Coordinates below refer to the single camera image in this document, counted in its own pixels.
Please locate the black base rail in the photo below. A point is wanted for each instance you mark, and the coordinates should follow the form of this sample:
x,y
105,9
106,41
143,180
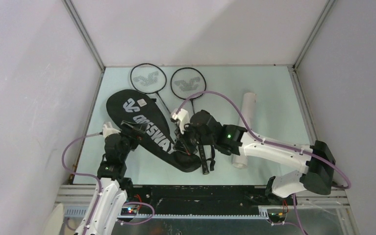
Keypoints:
x,y
190,200

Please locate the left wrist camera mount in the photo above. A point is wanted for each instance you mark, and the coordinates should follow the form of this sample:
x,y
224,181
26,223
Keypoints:
x,y
108,129

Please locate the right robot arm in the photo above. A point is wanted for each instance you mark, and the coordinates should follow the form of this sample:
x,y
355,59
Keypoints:
x,y
312,164

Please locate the black racket bag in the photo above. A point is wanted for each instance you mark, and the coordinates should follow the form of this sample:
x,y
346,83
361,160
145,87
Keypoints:
x,y
136,107

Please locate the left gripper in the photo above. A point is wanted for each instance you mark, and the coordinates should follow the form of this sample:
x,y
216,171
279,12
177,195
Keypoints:
x,y
137,131

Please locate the badminton racket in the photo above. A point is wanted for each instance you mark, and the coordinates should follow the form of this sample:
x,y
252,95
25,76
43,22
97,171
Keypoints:
x,y
148,78
184,83

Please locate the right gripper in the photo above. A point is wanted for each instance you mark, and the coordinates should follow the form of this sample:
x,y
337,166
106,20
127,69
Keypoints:
x,y
181,143

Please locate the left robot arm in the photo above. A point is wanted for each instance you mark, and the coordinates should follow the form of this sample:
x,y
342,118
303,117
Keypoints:
x,y
112,186

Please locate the white shuttlecock tube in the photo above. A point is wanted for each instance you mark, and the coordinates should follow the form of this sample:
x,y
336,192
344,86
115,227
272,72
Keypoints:
x,y
248,112

